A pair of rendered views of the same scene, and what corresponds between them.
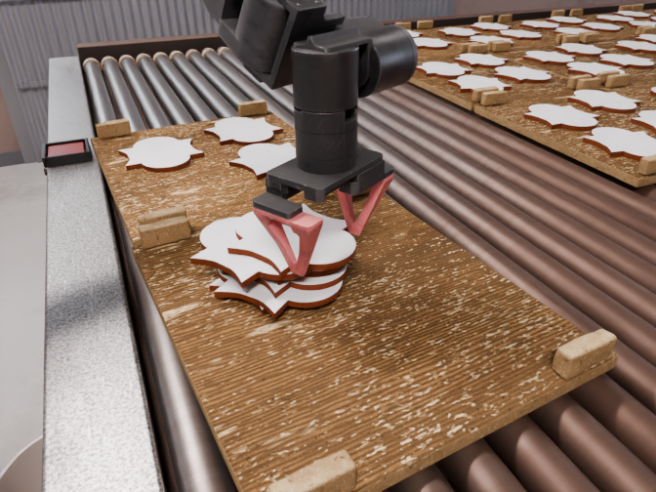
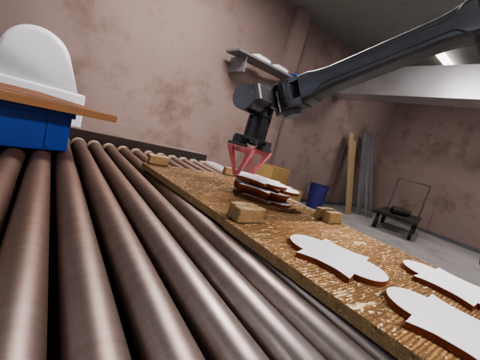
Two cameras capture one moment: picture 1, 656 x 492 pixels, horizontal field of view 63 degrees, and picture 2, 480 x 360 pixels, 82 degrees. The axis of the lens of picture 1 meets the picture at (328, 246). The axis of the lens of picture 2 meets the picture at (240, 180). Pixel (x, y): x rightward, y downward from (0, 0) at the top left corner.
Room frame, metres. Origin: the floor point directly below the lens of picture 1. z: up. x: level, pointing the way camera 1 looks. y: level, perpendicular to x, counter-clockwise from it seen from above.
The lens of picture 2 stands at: (1.16, -0.16, 1.08)
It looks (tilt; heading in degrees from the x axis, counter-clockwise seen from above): 9 degrees down; 167
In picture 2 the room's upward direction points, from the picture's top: 15 degrees clockwise
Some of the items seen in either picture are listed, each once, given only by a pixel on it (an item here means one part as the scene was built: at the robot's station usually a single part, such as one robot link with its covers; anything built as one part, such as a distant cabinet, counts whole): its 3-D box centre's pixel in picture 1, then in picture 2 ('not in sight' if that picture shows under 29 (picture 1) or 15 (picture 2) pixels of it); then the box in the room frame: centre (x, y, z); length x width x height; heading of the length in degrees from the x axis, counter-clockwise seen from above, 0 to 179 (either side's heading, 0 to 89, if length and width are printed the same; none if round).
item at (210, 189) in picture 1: (219, 163); (389, 278); (0.82, 0.18, 0.93); 0.41 x 0.35 x 0.02; 28
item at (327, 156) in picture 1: (326, 143); (256, 131); (0.47, 0.00, 1.10); 0.10 x 0.07 x 0.07; 143
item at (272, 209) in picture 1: (305, 226); (253, 158); (0.44, 0.02, 1.03); 0.07 x 0.07 x 0.09; 53
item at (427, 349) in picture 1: (340, 299); (233, 192); (0.46, -0.01, 0.93); 0.41 x 0.35 x 0.02; 29
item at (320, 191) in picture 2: not in sight; (317, 195); (-4.28, 2.82, 0.28); 0.49 x 0.44 x 0.56; 117
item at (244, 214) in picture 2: not in sight; (248, 214); (0.71, -0.03, 0.95); 0.06 x 0.02 x 0.03; 118
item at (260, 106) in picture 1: (252, 107); not in sight; (1.06, 0.15, 0.95); 0.06 x 0.02 x 0.03; 118
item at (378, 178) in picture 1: (348, 199); (242, 157); (0.49, -0.02, 1.03); 0.07 x 0.07 x 0.09; 53
